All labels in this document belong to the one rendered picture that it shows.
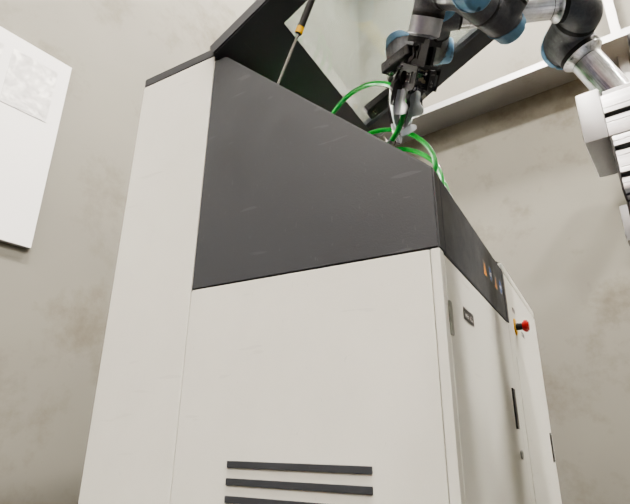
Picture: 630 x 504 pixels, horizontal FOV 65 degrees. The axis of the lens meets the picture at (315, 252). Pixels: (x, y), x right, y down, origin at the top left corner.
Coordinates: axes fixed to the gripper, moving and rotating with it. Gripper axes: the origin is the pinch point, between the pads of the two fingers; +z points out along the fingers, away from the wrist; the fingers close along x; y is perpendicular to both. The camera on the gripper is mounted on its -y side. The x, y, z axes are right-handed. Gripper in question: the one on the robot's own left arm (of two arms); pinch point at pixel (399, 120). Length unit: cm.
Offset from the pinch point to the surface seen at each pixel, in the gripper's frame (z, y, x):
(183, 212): 28, -11, -51
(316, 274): 26, 30, -34
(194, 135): 12, -26, -46
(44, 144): 51, -160, -83
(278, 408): 47, 41, -44
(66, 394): 147, -93, -81
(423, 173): 3.6, 34.0, -17.5
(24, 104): 34, -168, -90
